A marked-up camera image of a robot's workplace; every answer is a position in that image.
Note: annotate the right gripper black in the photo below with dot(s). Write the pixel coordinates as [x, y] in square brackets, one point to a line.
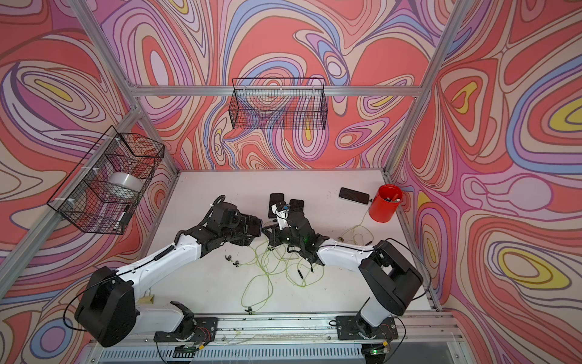
[273, 236]

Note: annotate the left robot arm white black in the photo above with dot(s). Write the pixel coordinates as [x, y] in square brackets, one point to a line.
[109, 308]

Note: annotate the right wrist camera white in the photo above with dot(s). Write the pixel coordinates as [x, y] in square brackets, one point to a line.
[282, 214]

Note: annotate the black phone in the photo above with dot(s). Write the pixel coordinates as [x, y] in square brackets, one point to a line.
[274, 199]
[296, 205]
[354, 196]

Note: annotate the red cylindrical cup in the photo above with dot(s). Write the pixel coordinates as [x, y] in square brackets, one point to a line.
[385, 203]

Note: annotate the yellow binder clip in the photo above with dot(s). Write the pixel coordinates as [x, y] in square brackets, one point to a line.
[147, 300]

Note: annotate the white tape roll in basket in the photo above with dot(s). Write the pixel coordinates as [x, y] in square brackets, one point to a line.
[124, 186]

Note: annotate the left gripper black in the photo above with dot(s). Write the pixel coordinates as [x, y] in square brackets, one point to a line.
[245, 221]

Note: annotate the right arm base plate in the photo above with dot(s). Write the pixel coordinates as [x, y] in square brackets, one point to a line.
[354, 327]

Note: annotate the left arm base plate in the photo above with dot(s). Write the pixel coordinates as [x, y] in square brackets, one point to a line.
[197, 330]

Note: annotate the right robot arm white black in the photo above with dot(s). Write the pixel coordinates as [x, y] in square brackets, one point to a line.
[392, 279]

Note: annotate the black wire basket on left wall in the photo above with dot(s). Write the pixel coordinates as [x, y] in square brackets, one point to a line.
[86, 203]

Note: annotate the black wire basket on wall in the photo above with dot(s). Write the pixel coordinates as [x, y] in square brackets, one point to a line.
[86, 203]
[278, 103]

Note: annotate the black wire basket on back wall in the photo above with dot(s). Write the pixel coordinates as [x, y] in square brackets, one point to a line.
[278, 103]

